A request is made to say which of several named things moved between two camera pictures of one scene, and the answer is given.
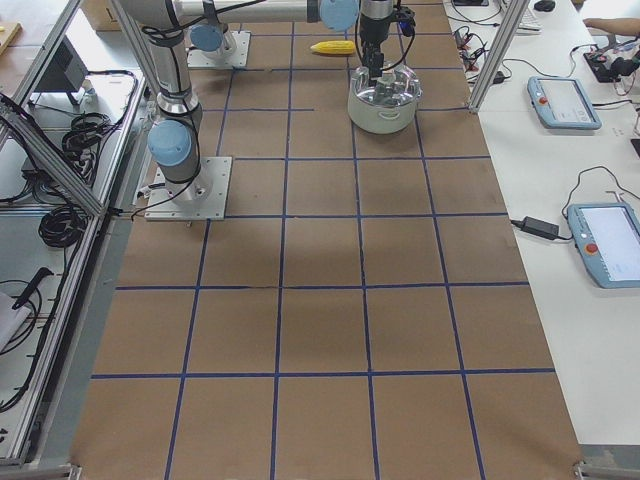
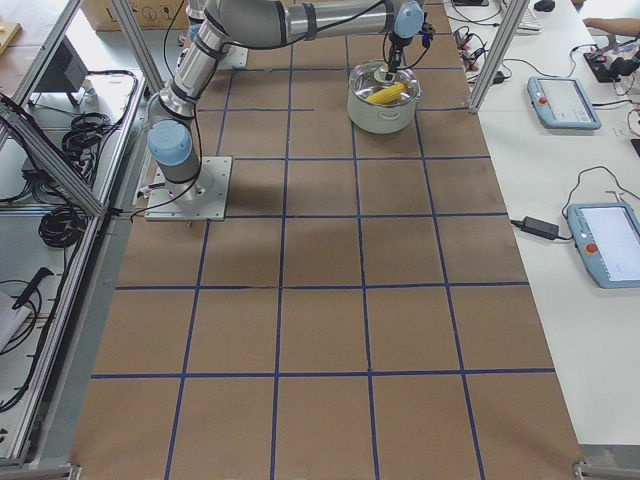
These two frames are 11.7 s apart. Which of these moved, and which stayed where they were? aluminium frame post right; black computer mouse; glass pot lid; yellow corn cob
Moved: yellow corn cob
Stayed: black computer mouse; aluminium frame post right; glass pot lid
